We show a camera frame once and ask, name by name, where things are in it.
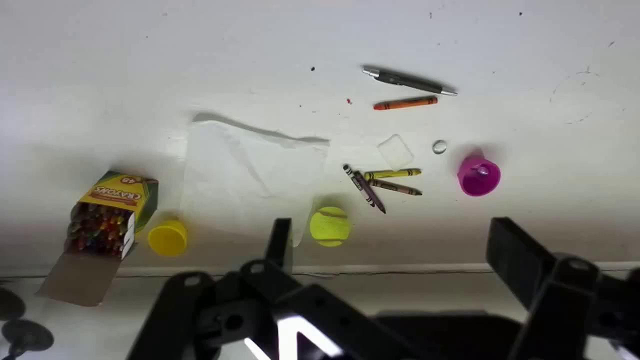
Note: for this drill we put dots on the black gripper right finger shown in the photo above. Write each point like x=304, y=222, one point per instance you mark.
x=560, y=300

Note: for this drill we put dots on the open crayon box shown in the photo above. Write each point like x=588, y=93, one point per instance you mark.
x=111, y=213

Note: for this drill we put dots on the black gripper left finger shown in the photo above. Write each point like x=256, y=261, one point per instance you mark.
x=313, y=307

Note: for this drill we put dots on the orange crayon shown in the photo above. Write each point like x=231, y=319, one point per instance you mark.
x=406, y=102

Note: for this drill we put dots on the yellow tennis ball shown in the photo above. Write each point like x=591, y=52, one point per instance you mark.
x=330, y=226

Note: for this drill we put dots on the black and silver pen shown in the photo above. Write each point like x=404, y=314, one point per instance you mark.
x=406, y=81

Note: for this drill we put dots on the purple crayon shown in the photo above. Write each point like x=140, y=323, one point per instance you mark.
x=371, y=192

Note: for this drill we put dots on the black suction cup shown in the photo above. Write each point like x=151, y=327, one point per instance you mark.
x=9, y=305
x=26, y=337

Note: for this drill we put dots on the magenta plastic cup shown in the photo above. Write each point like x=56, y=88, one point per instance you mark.
x=479, y=177

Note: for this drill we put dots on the yellow crayon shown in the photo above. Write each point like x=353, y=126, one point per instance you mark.
x=393, y=172

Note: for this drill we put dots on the yellow plastic cup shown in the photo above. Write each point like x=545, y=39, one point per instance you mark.
x=168, y=238

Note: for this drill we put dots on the white paper sheet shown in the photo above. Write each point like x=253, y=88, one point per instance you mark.
x=253, y=172

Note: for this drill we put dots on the clear plastic square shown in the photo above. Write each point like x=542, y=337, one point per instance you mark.
x=396, y=149

